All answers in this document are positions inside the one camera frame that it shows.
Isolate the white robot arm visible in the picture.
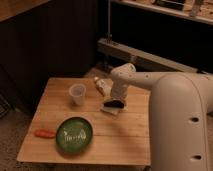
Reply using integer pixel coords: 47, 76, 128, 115
110, 63, 213, 171

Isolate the white sponge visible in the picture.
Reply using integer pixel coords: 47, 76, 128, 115
101, 99, 126, 115

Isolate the translucent plastic cup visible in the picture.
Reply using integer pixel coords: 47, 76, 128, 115
69, 83, 86, 106

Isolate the wooden table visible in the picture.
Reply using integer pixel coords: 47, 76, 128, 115
17, 78, 150, 165

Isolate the green plate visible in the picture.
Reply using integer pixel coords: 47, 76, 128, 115
55, 117, 93, 154

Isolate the orange carrot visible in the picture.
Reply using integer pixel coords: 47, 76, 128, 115
34, 130, 55, 138

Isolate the metal shelf rail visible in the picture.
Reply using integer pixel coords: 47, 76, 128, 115
98, 38, 198, 73

